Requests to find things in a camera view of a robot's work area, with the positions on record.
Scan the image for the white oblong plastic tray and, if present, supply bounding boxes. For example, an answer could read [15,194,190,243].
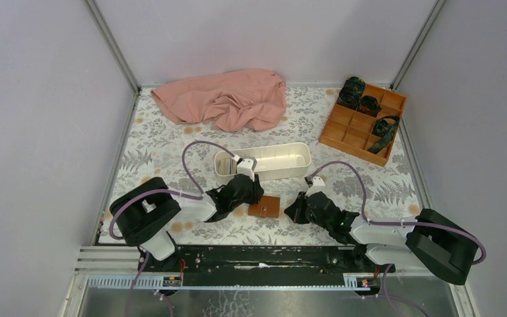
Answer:
[214,142,312,184]

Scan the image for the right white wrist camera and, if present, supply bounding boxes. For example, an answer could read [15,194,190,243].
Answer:
[305,176,325,197]

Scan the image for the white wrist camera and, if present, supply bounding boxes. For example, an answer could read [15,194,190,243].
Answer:
[236,157,257,181]
[305,176,325,197]

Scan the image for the floral patterned table mat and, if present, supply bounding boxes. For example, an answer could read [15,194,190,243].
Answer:
[110,87,422,246]

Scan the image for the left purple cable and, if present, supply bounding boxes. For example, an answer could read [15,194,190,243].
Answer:
[108,140,241,240]

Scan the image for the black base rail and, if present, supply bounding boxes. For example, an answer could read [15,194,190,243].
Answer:
[139,245,395,287]

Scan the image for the pink crumpled cloth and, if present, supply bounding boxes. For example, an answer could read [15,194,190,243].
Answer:
[151,69,287,132]

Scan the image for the purple cable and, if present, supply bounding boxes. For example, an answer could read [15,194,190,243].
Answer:
[305,160,487,266]
[108,140,241,240]

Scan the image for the stack of cards in tray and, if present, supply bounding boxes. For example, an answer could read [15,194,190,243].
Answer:
[219,158,237,176]

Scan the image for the small rolled dark tie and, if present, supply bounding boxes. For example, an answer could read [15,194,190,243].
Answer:
[357,95,382,118]

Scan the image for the unrolled dark patterned tie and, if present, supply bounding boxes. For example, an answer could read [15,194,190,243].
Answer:
[367,116,401,154]

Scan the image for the brown leather card holder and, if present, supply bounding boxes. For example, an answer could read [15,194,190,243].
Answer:
[248,195,281,218]

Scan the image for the wooden compartment organizer box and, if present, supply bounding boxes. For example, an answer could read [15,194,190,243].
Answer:
[319,83,407,166]

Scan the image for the large rolled dark tie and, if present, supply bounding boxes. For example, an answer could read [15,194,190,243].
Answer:
[337,76,366,110]

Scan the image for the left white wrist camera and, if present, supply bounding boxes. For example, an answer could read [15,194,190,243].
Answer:
[236,157,257,181]

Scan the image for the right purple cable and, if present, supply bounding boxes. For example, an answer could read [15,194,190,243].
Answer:
[305,160,487,266]

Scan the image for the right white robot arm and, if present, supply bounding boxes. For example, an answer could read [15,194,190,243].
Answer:
[285,192,486,285]

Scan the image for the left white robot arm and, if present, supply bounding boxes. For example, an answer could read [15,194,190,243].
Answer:
[110,174,264,261]

